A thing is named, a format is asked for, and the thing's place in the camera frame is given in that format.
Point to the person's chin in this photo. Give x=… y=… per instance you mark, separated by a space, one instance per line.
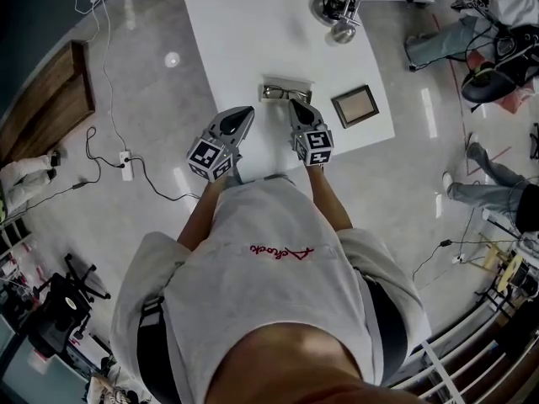
x=295 y=368

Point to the dark-framed glasses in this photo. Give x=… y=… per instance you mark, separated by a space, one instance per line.
x=275 y=91

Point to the person's left forearm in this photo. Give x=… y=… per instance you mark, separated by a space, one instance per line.
x=201 y=217

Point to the black office chair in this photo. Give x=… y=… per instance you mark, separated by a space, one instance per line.
x=63 y=305

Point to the silver desk lamp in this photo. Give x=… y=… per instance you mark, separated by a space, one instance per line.
x=342 y=13

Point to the person's right forearm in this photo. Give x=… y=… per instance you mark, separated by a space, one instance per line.
x=328 y=200

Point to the white railing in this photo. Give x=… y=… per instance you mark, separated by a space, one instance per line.
x=480 y=360

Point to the person's grey shirt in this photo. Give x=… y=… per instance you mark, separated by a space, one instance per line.
x=261 y=293

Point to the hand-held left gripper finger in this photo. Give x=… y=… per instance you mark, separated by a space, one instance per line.
x=236 y=112
x=246 y=126

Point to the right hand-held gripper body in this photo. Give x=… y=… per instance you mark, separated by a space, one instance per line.
x=315 y=146

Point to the dark picture frame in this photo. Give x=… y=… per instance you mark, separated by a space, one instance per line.
x=354 y=107

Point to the black round stool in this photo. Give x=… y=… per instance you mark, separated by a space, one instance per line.
x=488 y=84

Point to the pink bag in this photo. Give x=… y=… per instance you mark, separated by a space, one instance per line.
x=517 y=98

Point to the white glasses case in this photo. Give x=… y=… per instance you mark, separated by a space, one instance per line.
x=286 y=83

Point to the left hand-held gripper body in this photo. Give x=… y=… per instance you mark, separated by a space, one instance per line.
x=207 y=155

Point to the wooden stool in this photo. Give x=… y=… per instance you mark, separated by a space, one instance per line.
x=505 y=269

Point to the white power strip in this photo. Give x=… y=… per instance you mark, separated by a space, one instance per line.
x=126 y=165

